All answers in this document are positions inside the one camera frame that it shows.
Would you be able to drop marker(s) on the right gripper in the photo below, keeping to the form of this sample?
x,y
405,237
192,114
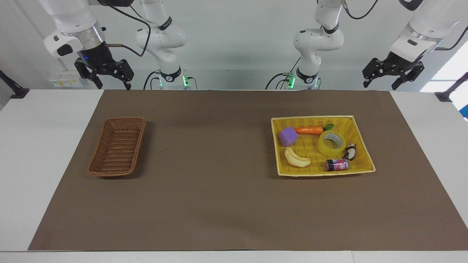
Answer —
x,y
95,55

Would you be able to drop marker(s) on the yellow wicker basket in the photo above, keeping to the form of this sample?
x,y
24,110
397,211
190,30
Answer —
x,y
309,149

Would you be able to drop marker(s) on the small pink labelled can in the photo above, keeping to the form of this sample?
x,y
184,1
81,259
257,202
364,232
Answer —
x,y
338,165

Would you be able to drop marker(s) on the purple foam cube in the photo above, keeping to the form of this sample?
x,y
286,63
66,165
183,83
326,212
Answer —
x,y
288,136

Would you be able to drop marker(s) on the clear yellowish tape roll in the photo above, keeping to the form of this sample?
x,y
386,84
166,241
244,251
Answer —
x,y
323,148

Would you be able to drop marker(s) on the pale yellow toy banana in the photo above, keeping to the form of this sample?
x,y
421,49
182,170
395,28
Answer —
x,y
296,159

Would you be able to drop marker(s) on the black stand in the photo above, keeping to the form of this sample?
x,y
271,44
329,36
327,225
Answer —
x,y
16,90
446,94

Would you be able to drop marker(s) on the orange toy carrot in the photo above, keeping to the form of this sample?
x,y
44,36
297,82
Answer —
x,y
309,130

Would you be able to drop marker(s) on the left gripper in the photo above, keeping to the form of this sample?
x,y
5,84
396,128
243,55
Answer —
x,y
399,62

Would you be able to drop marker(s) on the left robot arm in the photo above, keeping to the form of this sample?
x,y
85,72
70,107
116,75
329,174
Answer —
x,y
318,40

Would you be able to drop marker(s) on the black and white panda toy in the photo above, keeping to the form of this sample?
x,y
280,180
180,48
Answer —
x,y
350,151

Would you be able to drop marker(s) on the brown wicker basket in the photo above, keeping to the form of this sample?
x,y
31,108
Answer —
x,y
117,146

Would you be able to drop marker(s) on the blue object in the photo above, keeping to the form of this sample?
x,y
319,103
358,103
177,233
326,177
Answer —
x,y
465,113

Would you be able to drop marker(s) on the white wall socket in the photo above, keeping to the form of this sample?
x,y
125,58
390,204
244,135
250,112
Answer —
x,y
64,81

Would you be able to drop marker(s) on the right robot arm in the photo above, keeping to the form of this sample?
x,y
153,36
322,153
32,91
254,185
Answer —
x,y
162,36

